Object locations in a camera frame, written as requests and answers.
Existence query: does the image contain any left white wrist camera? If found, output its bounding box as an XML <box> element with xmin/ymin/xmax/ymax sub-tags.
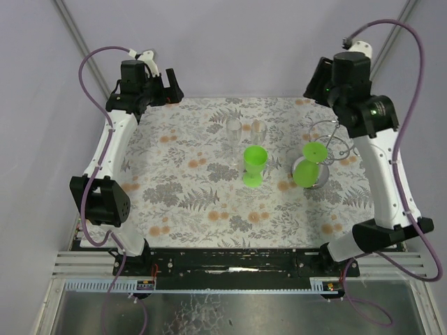
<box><xmin>128</xmin><ymin>49</ymin><xmax>161</xmax><ymax>77</ymax></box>

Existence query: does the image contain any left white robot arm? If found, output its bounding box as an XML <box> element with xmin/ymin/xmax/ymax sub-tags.
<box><xmin>69</xmin><ymin>60</ymin><xmax>184</xmax><ymax>257</ymax></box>

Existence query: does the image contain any clear wine glass front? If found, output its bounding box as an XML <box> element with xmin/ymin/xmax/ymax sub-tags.
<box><xmin>226</xmin><ymin>119</ymin><xmax>242</xmax><ymax>165</ymax></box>

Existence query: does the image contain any green wine glass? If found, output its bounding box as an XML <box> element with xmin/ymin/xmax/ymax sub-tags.
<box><xmin>242</xmin><ymin>145</ymin><xmax>268</xmax><ymax>188</ymax></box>
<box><xmin>291</xmin><ymin>142</ymin><xmax>330</xmax><ymax>189</ymax></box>

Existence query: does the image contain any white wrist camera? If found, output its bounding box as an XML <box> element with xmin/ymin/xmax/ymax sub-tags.
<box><xmin>342</xmin><ymin>38</ymin><xmax>372</xmax><ymax>59</ymax></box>
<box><xmin>128</xmin><ymin>49</ymin><xmax>161</xmax><ymax>77</ymax></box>

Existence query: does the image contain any grey cable duct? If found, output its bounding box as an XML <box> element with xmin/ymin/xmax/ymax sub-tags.
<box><xmin>64</xmin><ymin>278</ymin><xmax>337</xmax><ymax>296</ymax></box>

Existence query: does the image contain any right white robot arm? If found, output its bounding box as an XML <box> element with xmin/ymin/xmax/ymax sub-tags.
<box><xmin>304</xmin><ymin>52</ymin><xmax>434</xmax><ymax>262</ymax></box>

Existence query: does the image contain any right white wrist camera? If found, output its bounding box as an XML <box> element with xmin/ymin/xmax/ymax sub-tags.
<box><xmin>342</xmin><ymin>38</ymin><xmax>372</xmax><ymax>59</ymax></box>

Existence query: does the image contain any clear wine glass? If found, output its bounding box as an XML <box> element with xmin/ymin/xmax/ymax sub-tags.
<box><xmin>251</xmin><ymin>120</ymin><xmax>267</xmax><ymax>146</ymax></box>
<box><xmin>226</xmin><ymin>119</ymin><xmax>242</xmax><ymax>165</ymax></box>

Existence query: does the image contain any green wine glass front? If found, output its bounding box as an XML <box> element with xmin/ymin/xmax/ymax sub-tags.
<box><xmin>291</xmin><ymin>142</ymin><xmax>330</xmax><ymax>189</ymax></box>

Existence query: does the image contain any floral table mat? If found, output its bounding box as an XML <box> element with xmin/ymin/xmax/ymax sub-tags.
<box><xmin>117</xmin><ymin>98</ymin><xmax>374</xmax><ymax>248</ymax></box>

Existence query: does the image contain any chrome wine glass rack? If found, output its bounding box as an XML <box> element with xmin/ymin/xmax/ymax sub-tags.
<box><xmin>291</xmin><ymin>119</ymin><xmax>359</xmax><ymax>189</ymax></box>

